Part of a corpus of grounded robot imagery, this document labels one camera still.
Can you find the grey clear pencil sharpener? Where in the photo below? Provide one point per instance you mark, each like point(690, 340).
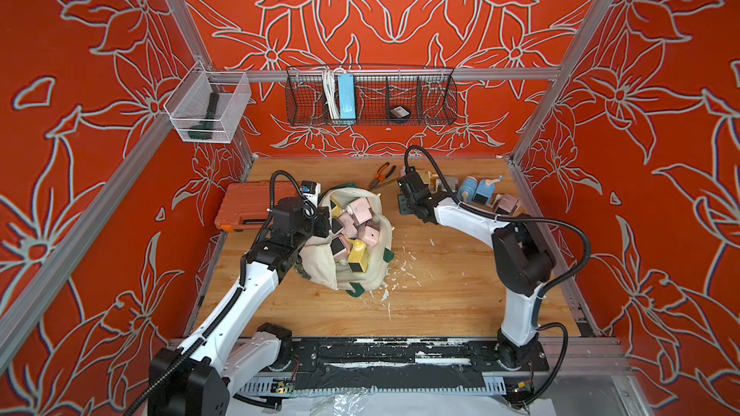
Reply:
point(449, 184)

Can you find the clear acrylic wall bin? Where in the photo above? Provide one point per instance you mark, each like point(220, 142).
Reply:
point(188, 103)

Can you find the yellow tall pencil sharpener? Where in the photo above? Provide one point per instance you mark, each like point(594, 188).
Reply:
point(358, 259)

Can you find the pink cube sharpener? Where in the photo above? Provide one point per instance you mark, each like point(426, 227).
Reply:
point(370, 234)

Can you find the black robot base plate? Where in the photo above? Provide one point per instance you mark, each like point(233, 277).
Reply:
point(330, 365)

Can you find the orange plastic tool case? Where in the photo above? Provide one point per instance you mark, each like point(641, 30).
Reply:
point(244, 207)

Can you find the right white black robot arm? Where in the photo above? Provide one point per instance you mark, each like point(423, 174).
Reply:
point(522, 263)

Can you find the blue crank pencil sharpener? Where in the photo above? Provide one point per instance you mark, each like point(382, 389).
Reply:
point(485, 190)

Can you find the pink square pencil sharpener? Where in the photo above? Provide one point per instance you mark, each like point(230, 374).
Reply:
point(360, 210)

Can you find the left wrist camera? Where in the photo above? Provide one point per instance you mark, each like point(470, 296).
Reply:
point(311, 191)

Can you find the light blue box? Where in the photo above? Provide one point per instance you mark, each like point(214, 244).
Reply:
point(346, 95)

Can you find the black wire wall basket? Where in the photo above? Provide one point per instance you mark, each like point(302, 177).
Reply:
point(430, 93)

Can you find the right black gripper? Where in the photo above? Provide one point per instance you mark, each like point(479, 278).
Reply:
point(406, 202)

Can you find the small black device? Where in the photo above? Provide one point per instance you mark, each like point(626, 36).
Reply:
point(399, 113)

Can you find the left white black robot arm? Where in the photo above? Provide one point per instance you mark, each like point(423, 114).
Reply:
point(203, 375)

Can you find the yellow black square sharpener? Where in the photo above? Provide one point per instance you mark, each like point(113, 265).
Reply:
point(336, 208)

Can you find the dark green flashlight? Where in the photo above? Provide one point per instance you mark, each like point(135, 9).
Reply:
point(205, 128)

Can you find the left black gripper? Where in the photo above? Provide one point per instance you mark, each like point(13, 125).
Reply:
point(322, 220)

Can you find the orange handled pliers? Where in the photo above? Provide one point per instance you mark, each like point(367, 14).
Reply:
point(381, 175)

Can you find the cream tote bag green handles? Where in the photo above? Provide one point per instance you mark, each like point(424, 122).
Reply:
point(318, 266)

